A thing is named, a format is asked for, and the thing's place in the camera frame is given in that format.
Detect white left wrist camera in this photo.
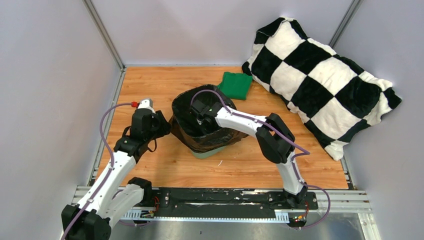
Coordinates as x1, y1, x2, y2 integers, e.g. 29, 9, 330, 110
137, 98, 156, 113

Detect folded green cloth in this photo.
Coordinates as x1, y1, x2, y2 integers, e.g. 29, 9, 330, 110
217, 71, 253, 101

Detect black plastic trash bag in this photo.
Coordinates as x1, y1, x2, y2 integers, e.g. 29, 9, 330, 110
169, 84, 248, 154

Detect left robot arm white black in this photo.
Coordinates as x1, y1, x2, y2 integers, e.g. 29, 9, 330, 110
61, 107, 171, 240

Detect right corner aluminium post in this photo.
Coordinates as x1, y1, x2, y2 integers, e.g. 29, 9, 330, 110
328, 0, 363, 48

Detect corner aluminium post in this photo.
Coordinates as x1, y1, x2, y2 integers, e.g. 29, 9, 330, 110
328, 0, 363, 48
82, 0, 125, 72

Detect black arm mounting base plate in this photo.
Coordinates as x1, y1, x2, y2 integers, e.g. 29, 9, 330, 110
134, 187, 319, 220

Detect left corner aluminium post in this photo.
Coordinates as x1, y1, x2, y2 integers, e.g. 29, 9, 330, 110
82, 0, 125, 72

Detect aluminium frame rail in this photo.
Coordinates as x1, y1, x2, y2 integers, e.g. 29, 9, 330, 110
61, 184, 372, 240

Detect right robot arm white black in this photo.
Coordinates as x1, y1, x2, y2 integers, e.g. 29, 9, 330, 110
190, 100, 308, 209

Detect green plastic trash bin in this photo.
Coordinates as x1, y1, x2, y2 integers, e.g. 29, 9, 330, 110
191, 146, 226, 160

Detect black white checkered pillow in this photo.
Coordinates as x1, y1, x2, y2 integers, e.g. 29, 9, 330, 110
242, 17, 402, 161

